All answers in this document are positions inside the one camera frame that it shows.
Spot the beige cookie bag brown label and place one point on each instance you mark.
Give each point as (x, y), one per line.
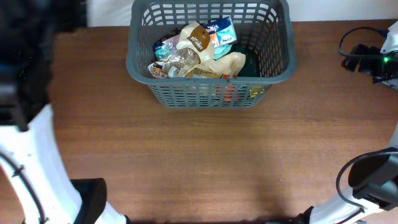
(194, 46)

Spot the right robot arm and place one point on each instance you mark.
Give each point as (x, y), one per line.
(367, 184)

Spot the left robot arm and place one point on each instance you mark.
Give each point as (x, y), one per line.
(30, 157)

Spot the blue tissue multipack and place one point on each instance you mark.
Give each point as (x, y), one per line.
(222, 34)

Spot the green snack bag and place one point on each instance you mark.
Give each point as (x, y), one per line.
(251, 66)

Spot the beige paper bag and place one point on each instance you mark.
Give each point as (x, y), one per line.
(229, 65)

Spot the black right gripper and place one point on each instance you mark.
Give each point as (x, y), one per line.
(366, 67)

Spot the grey plastic basket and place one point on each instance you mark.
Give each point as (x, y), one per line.
(264, 33)

